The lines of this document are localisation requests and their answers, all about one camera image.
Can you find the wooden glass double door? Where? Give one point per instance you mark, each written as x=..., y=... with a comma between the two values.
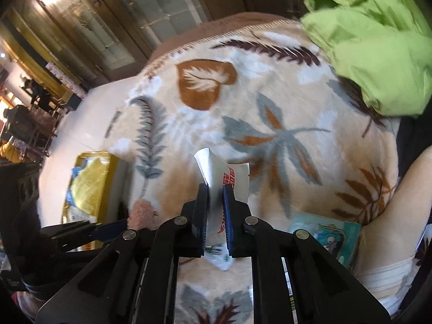
x=118, y=23

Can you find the black cloth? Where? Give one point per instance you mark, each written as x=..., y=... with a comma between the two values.
x=415, y=141

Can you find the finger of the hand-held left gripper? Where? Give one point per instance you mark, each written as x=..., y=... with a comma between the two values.
x=108, y=231

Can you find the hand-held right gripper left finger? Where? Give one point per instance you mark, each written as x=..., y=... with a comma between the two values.
x=201, y=216

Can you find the gold-rimmed white box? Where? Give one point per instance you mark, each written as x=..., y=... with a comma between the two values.
x=109, y=182

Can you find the leaf-print plush blanket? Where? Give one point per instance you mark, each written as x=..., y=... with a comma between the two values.
x=236, y=108

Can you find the yellow towel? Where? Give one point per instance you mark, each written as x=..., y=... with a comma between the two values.
x=91, y=189

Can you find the row of red white cartons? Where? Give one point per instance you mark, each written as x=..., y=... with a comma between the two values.
x=65, y=79

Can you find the dark wooden furniture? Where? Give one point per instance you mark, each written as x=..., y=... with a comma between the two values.
x=27, y=125

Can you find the person's white socked foot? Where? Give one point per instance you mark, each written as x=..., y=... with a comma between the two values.
x=388, y=226

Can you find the white packet with red print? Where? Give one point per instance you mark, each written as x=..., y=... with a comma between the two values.
x=236, y=179

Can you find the teal cartoon packet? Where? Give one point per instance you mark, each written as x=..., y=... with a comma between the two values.
x=324, y=239

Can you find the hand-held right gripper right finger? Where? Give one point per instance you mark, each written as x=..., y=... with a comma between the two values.
x=229, y=216

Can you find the lime green padded jacket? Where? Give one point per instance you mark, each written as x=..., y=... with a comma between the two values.
x=371, y=57

